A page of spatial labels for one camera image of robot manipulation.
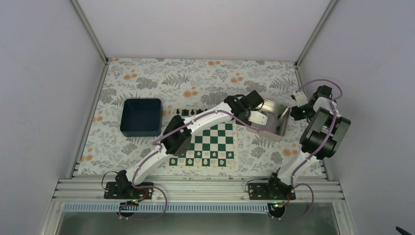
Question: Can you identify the purple cable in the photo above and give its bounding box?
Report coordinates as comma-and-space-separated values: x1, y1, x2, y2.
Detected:
269, 79, 344, 221
117, 109, 279, 222

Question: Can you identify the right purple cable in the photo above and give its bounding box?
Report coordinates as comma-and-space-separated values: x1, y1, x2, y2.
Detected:
269, 79, 344, 221

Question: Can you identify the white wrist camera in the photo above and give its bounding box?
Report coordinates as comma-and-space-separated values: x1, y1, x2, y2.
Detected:
248, 111, 268, 125
291, 91, 308, 107

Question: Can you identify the green white chessboard mat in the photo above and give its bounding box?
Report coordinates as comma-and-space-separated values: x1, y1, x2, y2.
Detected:
165, 121, 239, 172

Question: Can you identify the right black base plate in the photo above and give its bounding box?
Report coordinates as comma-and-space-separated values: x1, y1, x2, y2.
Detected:
248, 183, 296, 200

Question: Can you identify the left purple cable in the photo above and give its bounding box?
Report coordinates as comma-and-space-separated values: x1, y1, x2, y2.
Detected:
117, 109, 279, 222

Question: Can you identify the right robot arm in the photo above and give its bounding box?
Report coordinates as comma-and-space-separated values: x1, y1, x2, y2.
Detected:
265, 85, 351, 199

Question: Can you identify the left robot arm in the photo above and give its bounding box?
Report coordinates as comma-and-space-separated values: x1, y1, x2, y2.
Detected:
114, 91, 265, 198

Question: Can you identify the floral patterned table mat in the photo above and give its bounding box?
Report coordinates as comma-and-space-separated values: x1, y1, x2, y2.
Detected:
77, 58, 307, 177

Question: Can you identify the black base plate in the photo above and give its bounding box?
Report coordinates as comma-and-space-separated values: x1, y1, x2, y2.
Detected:
104, 182, 154, 200
248, 183, 296, 200

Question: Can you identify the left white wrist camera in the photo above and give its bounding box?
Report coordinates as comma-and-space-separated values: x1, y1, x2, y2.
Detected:
248, 111, 268, 125

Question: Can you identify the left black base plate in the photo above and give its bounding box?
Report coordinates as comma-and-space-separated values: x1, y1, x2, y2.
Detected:
104, 182, 154, 200

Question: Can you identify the aluminium rail frame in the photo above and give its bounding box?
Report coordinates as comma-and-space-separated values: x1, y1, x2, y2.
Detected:
52, 177, 345, 203

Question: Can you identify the dark blue plastic bin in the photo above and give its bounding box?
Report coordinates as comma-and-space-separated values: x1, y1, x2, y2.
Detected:
120, 98, 162, 137

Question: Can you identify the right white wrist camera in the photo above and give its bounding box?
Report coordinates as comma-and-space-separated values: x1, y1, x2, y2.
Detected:
291, 91, 308, 107

